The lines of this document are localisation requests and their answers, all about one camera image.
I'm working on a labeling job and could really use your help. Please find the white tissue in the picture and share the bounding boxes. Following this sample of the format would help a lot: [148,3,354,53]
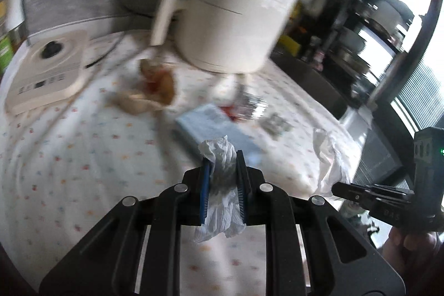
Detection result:
[194,136,246,243]

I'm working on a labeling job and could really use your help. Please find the blue white medicine box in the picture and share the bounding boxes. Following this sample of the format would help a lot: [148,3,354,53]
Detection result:
[175,103,263,167]

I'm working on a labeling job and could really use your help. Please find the white kitchen scale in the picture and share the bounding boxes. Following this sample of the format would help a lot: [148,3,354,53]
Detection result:
[5,30,90,115]

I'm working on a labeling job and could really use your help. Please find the right hand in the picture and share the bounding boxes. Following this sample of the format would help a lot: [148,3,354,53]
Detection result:
[382,227,443,295]

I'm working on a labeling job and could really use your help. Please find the pill blister pack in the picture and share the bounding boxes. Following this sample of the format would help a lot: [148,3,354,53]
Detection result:
[260,113,293,139]

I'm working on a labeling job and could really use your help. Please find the red paper scrap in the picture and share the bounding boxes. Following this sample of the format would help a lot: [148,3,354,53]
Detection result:
[220,105,239,122]

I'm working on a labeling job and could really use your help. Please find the crumpled silver foil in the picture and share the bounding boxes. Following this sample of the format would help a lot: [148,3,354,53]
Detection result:
[233,91,268,120]

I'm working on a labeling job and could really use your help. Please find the white plastic wrapper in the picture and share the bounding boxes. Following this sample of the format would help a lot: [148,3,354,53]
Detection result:
[312,128,351,198]

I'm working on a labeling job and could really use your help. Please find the brown food scraps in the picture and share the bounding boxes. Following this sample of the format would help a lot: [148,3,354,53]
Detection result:
[111,59,177,116]

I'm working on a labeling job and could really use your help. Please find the dotted white tablecloth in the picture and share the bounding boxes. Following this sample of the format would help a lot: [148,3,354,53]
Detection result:
[1,31,362,289]

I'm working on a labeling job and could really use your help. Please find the white air fryer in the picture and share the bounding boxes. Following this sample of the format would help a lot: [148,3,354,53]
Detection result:
[150,0,298,74]

